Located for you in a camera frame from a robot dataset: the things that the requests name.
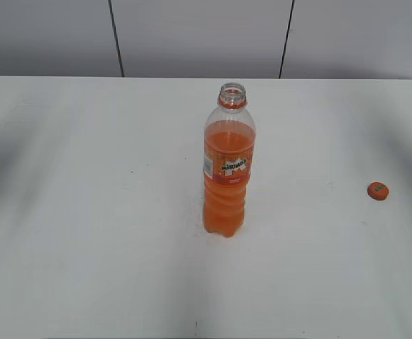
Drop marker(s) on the orange Mirinda soda bottle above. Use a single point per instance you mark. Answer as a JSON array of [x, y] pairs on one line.
[[229, 139]]

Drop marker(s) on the orange bottle cap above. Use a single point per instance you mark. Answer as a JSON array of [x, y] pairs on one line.
[[378, 191]]

